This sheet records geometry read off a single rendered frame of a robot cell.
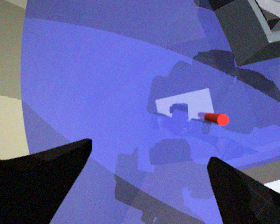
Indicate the red peg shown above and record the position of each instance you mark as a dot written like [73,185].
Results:
[220,119]

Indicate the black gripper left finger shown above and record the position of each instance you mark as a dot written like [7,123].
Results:
[32,187]

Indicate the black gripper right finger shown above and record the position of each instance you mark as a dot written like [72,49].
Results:
[241,199]

